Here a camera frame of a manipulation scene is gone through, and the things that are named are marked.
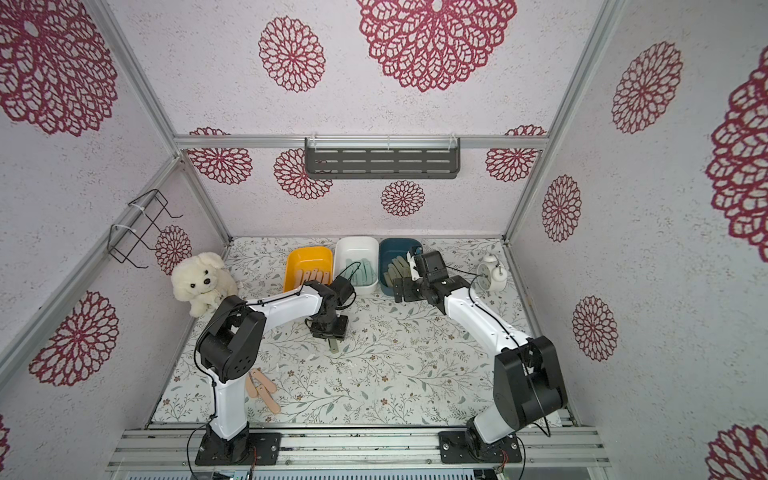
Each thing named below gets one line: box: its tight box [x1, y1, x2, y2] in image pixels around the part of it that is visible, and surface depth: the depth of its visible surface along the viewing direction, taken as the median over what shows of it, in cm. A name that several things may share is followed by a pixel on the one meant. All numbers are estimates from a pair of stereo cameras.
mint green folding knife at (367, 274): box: [360, 258, 376, 286], surface depth 109 cm
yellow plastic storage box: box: [284, 246, 333, 293], surface depth 112 cm
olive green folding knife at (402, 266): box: [392, 255, 411, 278], surface depth 112 cm
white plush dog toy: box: [171, 251, 238, 317], surface depth 89 cm
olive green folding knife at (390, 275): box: [383, 264, 398, 287], surface depth 108 cm
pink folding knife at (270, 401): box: [256, 385, 281, 414], surface depth 83 cm
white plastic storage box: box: [334, 236, 380, 295], surface depth 114 cm
